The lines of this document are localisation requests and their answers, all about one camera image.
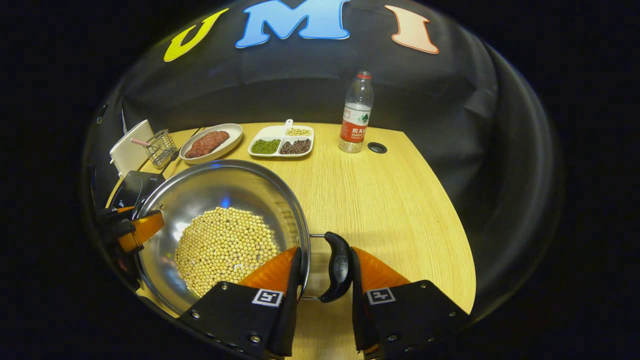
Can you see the white toaster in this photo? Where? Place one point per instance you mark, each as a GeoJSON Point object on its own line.
{"type": "Point", "coordinates": [129, 150]}

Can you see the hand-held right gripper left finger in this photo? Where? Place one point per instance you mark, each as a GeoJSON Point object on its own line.
{"type": "Point", "coordinates": [287, 310]}

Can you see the stainless steel pot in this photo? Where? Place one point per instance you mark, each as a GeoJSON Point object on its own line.
{"type": "Point", "coordinates": [215, 185]}

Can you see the white divided dish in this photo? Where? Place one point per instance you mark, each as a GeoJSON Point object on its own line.
{"type": "Point", "coordinates": [275, 134]}

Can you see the pile of soybeans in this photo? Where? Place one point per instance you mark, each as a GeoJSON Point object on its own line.
{"type": "Point", "coordinates": [225, 245]}

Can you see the black induction cooktop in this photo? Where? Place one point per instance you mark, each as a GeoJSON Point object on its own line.
{"type": "Point", "coordinates": [135, 187]}

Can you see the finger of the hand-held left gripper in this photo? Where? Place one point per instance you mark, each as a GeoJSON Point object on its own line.
{"type": "Point", "coordinates": [142, 231]}
{"type": "Point", "coordinates": [119, 210]}

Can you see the white oval plate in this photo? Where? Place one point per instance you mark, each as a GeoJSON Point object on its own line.
{"type": "Point", "coordinates": [232, 132]}

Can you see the clear water bottle red label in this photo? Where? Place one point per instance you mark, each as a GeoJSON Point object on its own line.
{"type": "Point", "coordinates": [356, 120]}

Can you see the pink striped stick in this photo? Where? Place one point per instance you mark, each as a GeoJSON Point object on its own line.
{"type": "Point", "coordinates": [140, 142]}

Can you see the black backdrop cloth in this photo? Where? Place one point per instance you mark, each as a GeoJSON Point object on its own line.
{"type": "Point", "coordinates": [450, 125]}

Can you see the brown meat piece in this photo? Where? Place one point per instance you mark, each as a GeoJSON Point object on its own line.
{"type": "Point", "coordinates": [218, 136]}
{"type": "Point", "coordinates": [196, 149]}

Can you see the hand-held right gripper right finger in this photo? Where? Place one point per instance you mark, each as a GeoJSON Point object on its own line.
{"type": "Point", "coordinates": [360, 310]}

